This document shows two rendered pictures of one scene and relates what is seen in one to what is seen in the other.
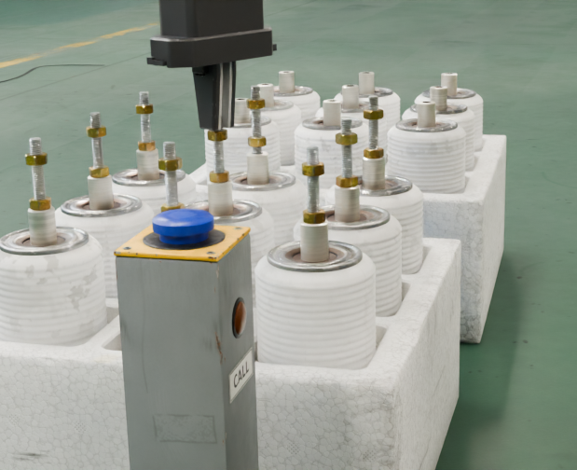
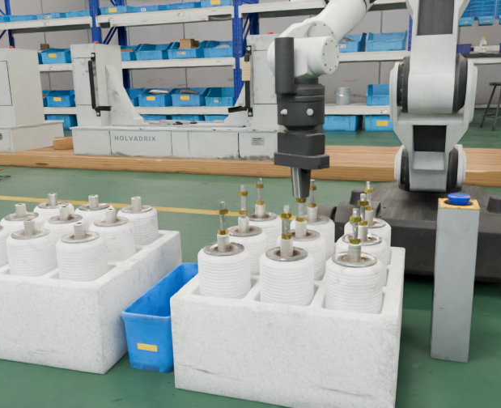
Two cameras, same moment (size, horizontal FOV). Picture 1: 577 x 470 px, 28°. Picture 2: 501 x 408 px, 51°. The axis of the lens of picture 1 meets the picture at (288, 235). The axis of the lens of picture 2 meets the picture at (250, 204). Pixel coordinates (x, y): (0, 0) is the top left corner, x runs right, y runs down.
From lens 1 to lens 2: 1.52 m
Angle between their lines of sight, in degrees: 84
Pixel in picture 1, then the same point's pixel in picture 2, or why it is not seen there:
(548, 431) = not seen: hidden behind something
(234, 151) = (103, 252)
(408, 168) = (151, 229)
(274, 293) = (387, 235)
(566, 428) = not seen: hidden behind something
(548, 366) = not seen: hidden behind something
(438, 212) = (172, 243)
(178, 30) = (320, 151)
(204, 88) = (306, 178)
